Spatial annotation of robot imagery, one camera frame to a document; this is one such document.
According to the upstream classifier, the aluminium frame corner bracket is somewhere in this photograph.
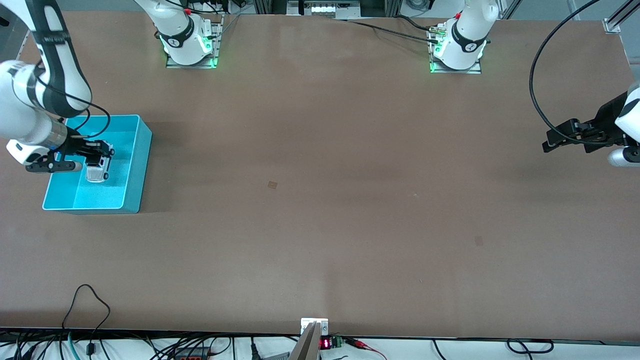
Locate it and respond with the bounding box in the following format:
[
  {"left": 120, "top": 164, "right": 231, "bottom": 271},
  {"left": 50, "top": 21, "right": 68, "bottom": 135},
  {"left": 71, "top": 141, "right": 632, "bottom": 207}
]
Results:
[{"left": 603, "top": 0, "right": 640, "bottom": 34}]

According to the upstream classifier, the thin black looped cable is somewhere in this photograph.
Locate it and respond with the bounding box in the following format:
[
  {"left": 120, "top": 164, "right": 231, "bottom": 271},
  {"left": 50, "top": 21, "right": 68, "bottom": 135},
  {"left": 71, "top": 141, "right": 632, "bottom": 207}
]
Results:
[{"left": 61, "top": 284, "right": 111, "bottom": 357}]

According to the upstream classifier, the red clip lead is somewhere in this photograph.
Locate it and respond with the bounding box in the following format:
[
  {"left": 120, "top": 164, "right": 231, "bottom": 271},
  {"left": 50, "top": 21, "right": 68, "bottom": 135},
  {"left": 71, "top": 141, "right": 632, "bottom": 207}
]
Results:
[{"left": 345, "top": 337, "right": 388, "bottom": 360}]

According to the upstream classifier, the black cable on table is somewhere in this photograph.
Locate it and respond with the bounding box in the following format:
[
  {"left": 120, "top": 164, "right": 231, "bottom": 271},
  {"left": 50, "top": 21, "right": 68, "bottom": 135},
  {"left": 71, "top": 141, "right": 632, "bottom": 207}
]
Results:
[{"left": 334, "top": 15, "right": 442, "bottom": 45}]

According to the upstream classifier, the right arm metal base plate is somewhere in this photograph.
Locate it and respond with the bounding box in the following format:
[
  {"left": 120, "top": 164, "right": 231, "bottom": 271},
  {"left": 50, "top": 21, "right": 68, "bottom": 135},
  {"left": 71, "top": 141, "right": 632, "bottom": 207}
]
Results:
[{"left": 166, "top": 15, "right": 223, "bottom": 69}]

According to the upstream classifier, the white toy jeep black roof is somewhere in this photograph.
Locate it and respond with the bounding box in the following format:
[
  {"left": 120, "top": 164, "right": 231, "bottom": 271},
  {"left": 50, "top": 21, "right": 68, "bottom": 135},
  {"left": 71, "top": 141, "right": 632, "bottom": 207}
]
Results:
[{"left": 84, "top": 145, "right": 115, "bottom": 184}]

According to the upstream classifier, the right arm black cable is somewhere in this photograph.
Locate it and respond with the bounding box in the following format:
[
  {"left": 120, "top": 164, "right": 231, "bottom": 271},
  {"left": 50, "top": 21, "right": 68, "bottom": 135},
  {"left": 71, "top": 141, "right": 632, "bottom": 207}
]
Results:
[{"left": 30, "top": 60, "right": 112, "bottom": 141}]

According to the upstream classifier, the turquoise plastic bin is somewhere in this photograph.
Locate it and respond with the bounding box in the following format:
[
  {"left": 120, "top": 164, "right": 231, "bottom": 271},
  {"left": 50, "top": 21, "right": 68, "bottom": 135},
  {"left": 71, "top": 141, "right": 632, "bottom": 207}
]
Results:
[{"left": 42, "top": 114, "right": 153, "bottom": 215}]

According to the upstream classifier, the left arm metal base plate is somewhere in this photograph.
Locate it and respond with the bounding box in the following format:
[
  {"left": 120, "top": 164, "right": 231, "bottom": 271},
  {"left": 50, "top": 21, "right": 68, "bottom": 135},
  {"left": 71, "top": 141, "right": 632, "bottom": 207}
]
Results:
[{"left": 429, "top": 25, "right": 482, "bottom": 75}]

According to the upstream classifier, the black coiled cable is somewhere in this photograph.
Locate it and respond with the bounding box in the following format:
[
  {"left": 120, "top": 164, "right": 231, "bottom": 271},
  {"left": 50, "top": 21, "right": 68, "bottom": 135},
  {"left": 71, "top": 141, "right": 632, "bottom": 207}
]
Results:
[{"left": 506, "top": 338, "right": 555, "bottom": 355}]

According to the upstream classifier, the grey camera mount bar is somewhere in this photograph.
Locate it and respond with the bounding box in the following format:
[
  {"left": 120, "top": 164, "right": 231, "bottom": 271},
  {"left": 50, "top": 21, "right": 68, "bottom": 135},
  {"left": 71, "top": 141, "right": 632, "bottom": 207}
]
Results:
[{"left": 289, "top": 322, "right": 321, "bottom": 360}]

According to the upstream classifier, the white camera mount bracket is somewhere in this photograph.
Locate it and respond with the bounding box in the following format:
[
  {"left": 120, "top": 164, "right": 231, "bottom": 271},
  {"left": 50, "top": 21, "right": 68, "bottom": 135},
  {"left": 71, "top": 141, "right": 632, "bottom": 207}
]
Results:
[{"left": 300, "top": 317, "right": 329, "bottom": 337}]

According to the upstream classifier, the grey control box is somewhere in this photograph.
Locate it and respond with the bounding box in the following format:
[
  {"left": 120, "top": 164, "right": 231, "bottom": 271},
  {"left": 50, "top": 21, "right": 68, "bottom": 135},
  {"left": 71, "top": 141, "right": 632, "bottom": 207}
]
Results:
[{"left": 287, "top": 0, "right": 362, "bottom": 20}]

